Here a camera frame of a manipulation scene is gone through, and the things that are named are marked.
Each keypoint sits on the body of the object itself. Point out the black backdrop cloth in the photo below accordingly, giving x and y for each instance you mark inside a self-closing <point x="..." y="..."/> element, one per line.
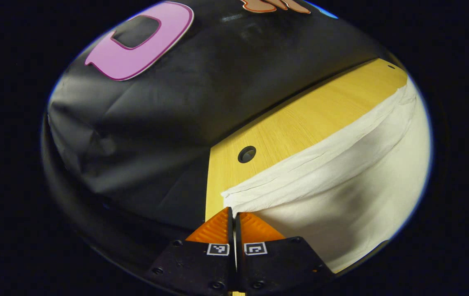
<point x="177" y="123"/>

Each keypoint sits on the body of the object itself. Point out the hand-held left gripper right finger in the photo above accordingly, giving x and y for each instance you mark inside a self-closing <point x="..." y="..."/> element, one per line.
<point x="275" y="263"/>

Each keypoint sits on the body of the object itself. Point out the white jeans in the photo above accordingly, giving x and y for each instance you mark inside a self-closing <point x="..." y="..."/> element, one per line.
<point x="341" y="185"/>

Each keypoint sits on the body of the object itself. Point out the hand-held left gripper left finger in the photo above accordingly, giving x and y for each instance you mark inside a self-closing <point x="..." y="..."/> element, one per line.
<point x="201" y="263"/>

